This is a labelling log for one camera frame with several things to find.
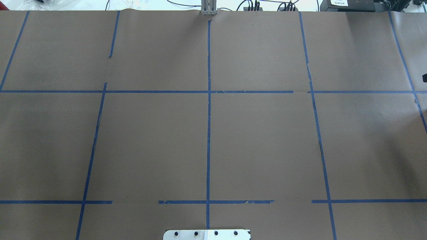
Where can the aluminium frame post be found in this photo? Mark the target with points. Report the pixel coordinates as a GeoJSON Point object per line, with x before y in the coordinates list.
{"type": "Point", "coordinates": [209, 7]}

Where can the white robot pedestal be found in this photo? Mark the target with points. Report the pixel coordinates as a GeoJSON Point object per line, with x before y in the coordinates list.
{"type": "Point", "coordinates": [207, 234]}

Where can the black power box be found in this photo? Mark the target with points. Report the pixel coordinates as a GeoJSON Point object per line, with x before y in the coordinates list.
{"type": "Point", "coordinates": [355, 6]}

